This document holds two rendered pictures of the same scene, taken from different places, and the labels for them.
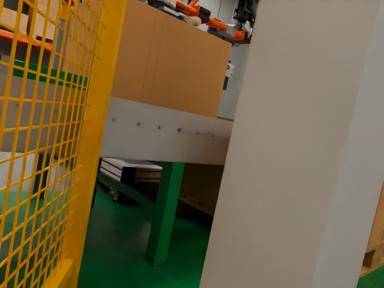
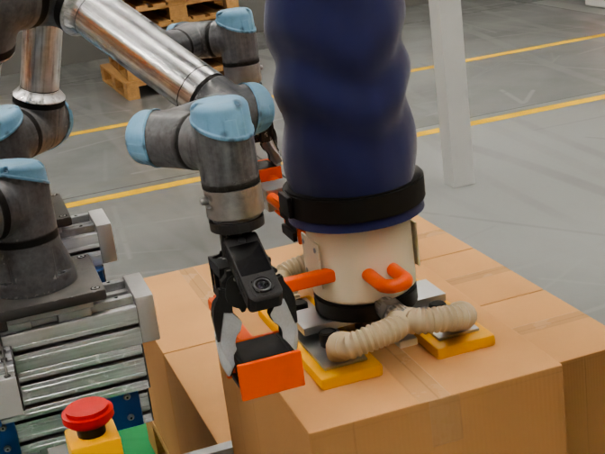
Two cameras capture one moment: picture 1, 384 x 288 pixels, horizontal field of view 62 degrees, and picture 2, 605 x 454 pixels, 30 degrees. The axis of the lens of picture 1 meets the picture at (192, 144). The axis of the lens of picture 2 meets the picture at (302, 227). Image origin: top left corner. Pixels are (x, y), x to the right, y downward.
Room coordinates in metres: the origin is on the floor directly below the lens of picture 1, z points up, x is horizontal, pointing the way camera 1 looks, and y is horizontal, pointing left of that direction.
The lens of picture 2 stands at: (0.76, 1.86, 1.71)
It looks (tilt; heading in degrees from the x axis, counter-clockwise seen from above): 18 degrees down; 297
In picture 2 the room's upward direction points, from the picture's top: 7 degrees counter-clockwise
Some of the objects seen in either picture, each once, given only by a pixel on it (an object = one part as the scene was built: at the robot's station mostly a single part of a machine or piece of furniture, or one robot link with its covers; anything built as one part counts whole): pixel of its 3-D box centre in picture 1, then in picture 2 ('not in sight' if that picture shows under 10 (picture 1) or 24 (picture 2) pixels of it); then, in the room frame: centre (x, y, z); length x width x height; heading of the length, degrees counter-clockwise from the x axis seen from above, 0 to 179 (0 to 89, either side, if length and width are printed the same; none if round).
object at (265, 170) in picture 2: (243, 37); (259, 177); (1.86, -0.17, 1.08); 0.08 x 0.07 x 0.05; 133
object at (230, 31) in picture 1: (227, 31); (276, 195); (1.77, -0.06, 1.07); 0.07 x 0.07 x 0.04; 43
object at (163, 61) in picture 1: (147, 70); (376, 431); (1.47, 0.26, 0.75); 0.60 x 0.40 x 0.40; 132
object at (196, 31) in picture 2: not in sight; (190, 41); (1.96, -0.13, 1.38); 0.11 x 0.11 x 0.08; 1
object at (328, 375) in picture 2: not in sight; (314, 330); (1.52, 0.34, 0.97); 0.34 x 0.10 x 0.05; 133
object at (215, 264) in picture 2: not in sight; (240, 258); (1.46, 0.65, 1.22); 0.09 x 0.08 x 0.12; 133
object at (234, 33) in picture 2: not in sight; (236, 36); (1.86, -0.15, 1.38); 0.09 x 0.08 x 0.11; 1
